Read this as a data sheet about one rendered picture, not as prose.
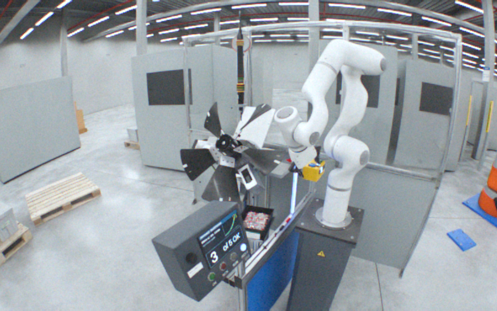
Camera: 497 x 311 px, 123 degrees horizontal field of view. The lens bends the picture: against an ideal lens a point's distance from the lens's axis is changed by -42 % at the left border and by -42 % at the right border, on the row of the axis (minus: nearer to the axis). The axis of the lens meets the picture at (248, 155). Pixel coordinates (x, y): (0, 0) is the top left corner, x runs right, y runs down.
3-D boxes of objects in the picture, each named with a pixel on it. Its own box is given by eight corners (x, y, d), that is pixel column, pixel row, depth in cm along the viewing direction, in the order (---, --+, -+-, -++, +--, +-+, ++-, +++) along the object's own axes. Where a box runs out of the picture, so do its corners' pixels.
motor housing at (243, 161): (225, 171, 162) (215, 165, 151) (237, 142, 167) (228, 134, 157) (253, 179, 150) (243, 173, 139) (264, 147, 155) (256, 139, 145)
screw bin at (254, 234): (246, 213, 138) (246, 204, 135) (273, 218, 133) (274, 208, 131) (234, 236, 118) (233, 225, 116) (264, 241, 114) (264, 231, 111)
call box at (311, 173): (309, 171, 157) (311, 157, 153) (323, 174, 151) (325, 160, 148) (301, 180, 144) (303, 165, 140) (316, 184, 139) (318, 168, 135)
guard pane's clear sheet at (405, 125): (190, 128, 265) (186, 42, 229) (437, 176, 133) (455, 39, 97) (190, 129, 264) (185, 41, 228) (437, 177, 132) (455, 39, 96)
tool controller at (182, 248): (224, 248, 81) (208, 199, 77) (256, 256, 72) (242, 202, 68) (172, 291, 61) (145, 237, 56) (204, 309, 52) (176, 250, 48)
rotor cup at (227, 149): (221, 159, 148) (209, 151, 138) (229, 139, 152) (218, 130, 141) (238, 163, 141) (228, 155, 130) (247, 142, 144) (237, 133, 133)
